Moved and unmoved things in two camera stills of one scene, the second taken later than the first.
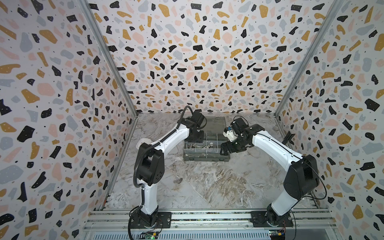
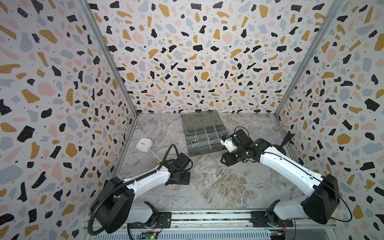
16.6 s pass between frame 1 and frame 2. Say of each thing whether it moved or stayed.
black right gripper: moved
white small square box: stayed
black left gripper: moved
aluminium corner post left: stayed
